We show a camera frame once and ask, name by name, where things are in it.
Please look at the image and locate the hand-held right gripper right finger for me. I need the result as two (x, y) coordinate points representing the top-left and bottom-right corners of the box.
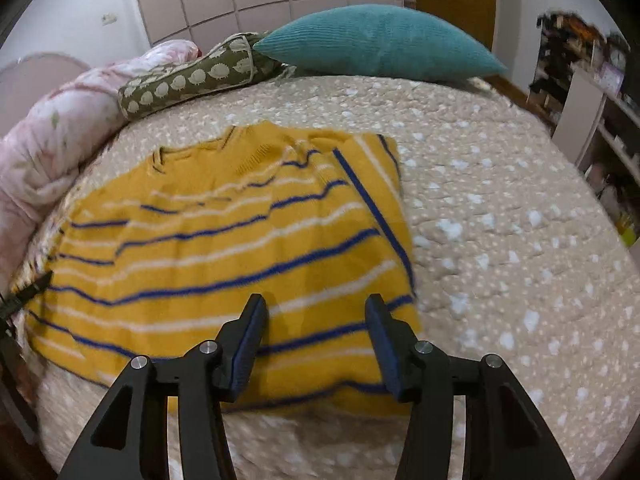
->
(364, 294), (577, 480)

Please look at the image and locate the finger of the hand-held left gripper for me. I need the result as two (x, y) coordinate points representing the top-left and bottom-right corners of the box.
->
(0, 270), (55, 320)

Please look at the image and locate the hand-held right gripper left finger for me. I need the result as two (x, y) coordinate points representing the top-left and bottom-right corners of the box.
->
(57, 293), (270, 480)

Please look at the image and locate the yellow striped sweater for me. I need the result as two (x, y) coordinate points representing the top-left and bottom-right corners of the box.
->
(10, 121), (425, 418)

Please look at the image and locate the beige dotted bedspread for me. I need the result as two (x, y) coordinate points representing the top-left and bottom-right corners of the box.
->
(12, 69), (638, 480)

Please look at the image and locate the pink floral comforter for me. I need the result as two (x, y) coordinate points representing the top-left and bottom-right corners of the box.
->
(0, 39), (202, 266)

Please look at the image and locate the pink round headboard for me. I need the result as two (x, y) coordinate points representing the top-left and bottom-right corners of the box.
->
(0, 52), (92, 136)

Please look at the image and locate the olive hedgehog print pillow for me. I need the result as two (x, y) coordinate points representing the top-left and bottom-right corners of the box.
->
(118, 31), (283, 122)

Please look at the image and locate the white shelf unit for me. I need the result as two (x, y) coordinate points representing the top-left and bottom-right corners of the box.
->
(525, 10), (640, 246)

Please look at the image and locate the pile of dark clutter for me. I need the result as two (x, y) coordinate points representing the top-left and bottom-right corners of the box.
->
(527, 10), (626, 121)

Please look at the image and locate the brown wooden door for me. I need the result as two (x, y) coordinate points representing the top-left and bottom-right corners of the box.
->
(414, 0), (497, 50)

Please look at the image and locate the teal corduroy pillow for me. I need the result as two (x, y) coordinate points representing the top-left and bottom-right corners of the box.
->
(252, 4), (508, 83)

